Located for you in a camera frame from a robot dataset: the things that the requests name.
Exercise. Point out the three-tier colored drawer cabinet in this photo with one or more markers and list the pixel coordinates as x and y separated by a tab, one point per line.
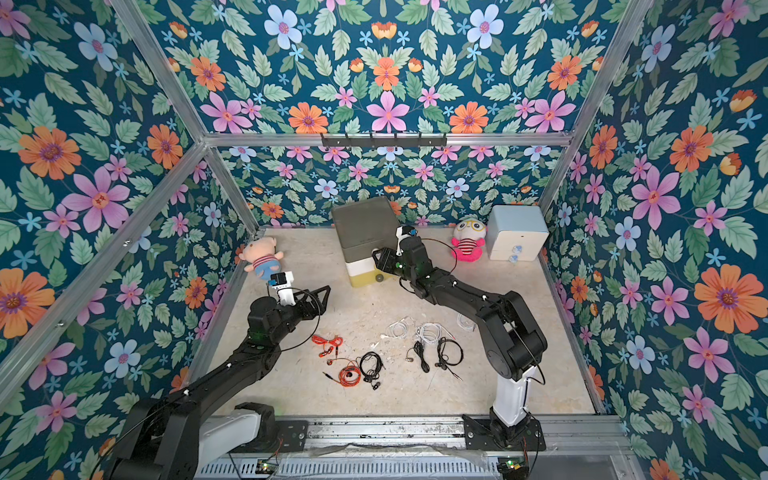
362	228

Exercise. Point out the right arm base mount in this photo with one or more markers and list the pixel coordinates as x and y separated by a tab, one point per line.
491	434

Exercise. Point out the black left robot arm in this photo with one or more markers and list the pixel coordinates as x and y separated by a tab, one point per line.
172	437

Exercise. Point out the pink white plush toy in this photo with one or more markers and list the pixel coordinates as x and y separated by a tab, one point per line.
468	240

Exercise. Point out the red wired earphones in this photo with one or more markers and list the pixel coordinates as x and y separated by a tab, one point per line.
329	347
349	376

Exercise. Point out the white wired earphones right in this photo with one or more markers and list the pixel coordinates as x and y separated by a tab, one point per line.
466	323

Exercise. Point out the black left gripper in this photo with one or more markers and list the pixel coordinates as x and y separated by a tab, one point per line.
315	311

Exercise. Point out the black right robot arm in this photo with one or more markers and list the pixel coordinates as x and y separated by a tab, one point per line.
512	339

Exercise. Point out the white wired earphones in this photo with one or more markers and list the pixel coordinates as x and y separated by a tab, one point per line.
430	333
398	330
466	323

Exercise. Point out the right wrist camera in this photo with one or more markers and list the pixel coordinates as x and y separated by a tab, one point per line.
403	232

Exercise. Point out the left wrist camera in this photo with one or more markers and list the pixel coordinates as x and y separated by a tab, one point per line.
282	284

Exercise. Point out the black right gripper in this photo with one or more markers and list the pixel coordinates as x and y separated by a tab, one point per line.
390	261

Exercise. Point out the black wired earphones right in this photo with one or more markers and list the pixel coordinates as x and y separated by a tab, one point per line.
450	355

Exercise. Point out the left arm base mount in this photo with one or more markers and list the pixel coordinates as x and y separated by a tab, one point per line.
275	433

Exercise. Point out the pink pig plush toy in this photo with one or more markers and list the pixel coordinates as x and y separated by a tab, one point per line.
262	258

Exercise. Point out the black wired earphones left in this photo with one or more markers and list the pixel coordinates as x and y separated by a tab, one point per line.
371	365

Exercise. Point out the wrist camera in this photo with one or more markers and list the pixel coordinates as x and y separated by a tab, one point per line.
403	232
282	284

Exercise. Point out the white blue mini drawer cabinet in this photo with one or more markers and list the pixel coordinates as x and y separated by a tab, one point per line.
515	233

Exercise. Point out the white wired earphones left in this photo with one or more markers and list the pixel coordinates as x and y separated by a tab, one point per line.
398	330

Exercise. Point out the white wired earphones middle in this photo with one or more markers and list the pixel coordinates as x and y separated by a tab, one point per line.
430	333

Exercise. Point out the black hook rail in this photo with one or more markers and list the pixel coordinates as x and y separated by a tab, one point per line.
371	140

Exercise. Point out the black wired earphones middle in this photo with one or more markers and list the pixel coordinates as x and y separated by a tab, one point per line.
416	354

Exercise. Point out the black wired earphones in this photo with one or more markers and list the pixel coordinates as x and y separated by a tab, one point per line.
416	354
450	355
371	365

